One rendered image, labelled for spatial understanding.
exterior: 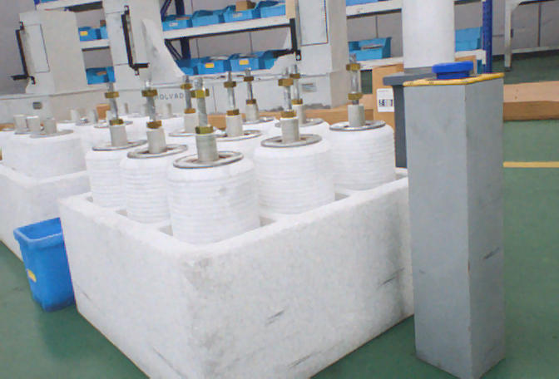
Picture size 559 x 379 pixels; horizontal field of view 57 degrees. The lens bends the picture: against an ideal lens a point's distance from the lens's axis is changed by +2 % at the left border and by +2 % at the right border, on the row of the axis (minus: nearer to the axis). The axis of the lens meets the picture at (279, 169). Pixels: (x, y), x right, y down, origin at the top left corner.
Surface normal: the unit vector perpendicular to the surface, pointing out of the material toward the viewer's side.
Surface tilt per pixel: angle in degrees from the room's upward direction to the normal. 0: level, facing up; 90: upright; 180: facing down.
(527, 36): 90
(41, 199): 90
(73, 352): 0
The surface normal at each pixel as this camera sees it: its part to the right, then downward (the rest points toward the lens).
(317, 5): -0.42, 0.23
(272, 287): 0.64, 0.11
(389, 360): -0.09, -0.97
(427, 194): -0.77, 0.21
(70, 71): 0.90, 0.00
